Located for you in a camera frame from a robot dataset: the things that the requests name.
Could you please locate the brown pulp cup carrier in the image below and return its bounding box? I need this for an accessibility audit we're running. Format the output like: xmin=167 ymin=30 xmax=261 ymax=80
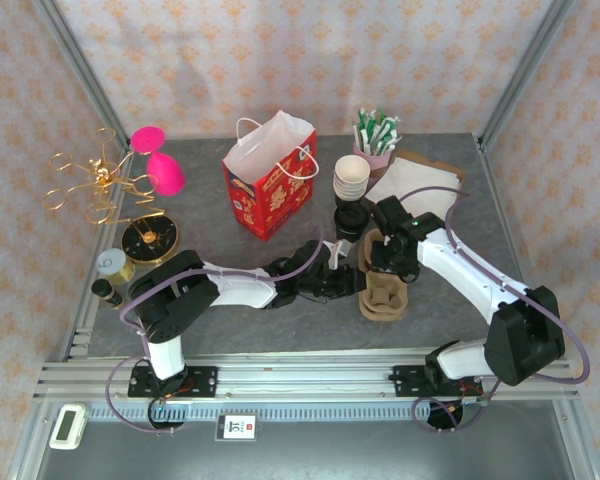
xmin=358 ymin=228 xmax=412 ymax=323

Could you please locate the black paper coffee cup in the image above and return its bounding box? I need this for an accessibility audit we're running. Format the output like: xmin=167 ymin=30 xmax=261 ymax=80
xmin=335 ymin=219 xmax=369 ymax=243

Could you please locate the red paper takeout bag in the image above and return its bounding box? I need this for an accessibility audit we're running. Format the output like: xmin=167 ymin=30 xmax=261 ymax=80
xmin=222 ymin=109 xmax=320 ymax=243

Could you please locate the cardboard box with white paper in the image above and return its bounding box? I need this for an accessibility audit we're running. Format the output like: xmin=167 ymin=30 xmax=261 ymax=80
xmin=364 ymin=155 xmax=462 ymax=235

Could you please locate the stack of paper cups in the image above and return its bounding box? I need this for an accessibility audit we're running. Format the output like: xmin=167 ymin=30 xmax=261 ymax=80
xmin=332 ymin=153 xmax=372 ymax=207

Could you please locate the pink ceramic straw holder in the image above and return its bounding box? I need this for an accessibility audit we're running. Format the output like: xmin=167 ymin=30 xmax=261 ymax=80
xmin=352 ymin=142 xmax=394 ymax=180

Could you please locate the brown cardboard napkin tray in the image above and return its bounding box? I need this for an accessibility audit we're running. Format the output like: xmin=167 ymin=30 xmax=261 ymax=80
xmin=364 ymin=148 xmax=468 ymax=236

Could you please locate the white label card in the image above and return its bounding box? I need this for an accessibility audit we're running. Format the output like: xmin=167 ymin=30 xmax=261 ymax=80
xmin=214 ymin=412 xmax=258 ymax=442

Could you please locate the pink egg-shaped makeup sponge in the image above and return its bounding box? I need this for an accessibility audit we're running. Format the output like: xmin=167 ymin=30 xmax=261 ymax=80
xmin=147 ymin=152 xmax=187 ymax=197

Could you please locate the small black gold bottle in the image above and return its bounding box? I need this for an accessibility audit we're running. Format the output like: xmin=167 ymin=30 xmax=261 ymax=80
xmin=90 ymin=278 xmax=125 ymax=310

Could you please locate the white digital timer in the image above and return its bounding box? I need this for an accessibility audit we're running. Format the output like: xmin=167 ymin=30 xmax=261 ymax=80
xmin=48 ymin=403 xmax=88 ymax=450

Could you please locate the aluminium front rail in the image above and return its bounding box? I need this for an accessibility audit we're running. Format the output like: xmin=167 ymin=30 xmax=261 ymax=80
xmin=32 ymin=352 xmax=581 ymax=402

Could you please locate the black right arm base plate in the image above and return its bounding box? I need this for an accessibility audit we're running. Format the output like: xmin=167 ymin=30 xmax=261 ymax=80
xmin=392 ymin=364 xmax=484 ymax=399

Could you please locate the slotted grey cable duct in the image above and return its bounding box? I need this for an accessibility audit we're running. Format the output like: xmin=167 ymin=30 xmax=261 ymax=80
xmin=87 ymin=402 xmax=431 ymax=424

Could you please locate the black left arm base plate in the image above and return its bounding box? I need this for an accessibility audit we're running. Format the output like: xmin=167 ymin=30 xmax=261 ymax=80
xmin=128 ymin=366 xmax=219 ymax=400

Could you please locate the gold wire stand black base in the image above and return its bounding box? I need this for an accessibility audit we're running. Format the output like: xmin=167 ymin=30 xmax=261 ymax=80
xmin=43 ymin=127 xmax=180 ymax=265

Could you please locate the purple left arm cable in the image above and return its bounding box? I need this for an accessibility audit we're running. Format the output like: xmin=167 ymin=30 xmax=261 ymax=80
xmin=104 ymin=224 xmax=327 ymax=437

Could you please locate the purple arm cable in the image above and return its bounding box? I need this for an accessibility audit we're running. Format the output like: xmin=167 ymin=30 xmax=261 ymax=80
xmin=104 ymin=224 xmax=327 ymax=437
xmin=398 ymin=185 xmax=592 ymax=434

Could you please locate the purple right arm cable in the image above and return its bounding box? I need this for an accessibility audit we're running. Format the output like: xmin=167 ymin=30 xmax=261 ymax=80
xmin=398 ymin=185 xmax=592 ymax=434

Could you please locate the aluminium frame post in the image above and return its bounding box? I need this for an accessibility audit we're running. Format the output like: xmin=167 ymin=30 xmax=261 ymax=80
xmin=32 ymin=0 xmax=132 ymax=147
xmin=477 ymin=0 xmax=577 ymax=147

